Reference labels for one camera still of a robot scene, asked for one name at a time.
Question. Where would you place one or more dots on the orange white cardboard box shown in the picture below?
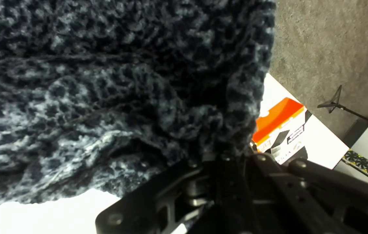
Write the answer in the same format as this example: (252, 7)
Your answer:
(278, 117)

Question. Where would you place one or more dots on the dark blue knit blanket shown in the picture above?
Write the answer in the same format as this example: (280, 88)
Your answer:
(105, 85)

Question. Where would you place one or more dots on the thin black metal stand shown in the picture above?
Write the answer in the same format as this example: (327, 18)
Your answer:
(356, 113)

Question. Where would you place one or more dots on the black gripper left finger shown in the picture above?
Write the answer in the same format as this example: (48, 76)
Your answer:
(161, 189)

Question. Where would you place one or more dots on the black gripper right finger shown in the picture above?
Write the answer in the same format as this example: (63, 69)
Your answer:
(304, 189)

